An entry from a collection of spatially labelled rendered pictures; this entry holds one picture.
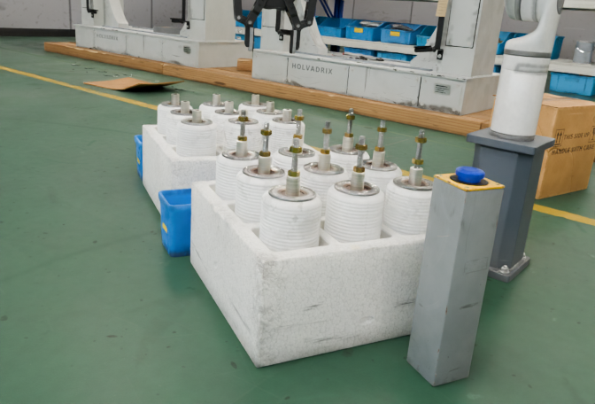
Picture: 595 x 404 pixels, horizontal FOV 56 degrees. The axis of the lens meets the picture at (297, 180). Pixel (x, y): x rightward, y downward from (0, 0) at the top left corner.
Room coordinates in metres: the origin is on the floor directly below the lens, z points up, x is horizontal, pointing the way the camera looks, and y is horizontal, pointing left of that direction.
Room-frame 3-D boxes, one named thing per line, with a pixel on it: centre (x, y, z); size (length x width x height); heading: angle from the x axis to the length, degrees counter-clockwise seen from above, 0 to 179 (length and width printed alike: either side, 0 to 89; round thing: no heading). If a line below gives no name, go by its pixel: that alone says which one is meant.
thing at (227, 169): (1.05, 0.11, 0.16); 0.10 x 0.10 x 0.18
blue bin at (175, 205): (1.20, 0.15, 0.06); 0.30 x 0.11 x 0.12; 117
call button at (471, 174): (0.77, -0.24, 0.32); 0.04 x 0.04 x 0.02
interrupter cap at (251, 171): (0.94, 0.06, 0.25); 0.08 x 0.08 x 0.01
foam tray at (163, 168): (1.48, 0.20, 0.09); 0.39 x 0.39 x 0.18; 26
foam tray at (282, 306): (0.99, -0.05, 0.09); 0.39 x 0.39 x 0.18; 26
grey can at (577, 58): (5.08, -2.42, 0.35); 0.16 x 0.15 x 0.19; 52
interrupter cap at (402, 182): (0.94, -0.20, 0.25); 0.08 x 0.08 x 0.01
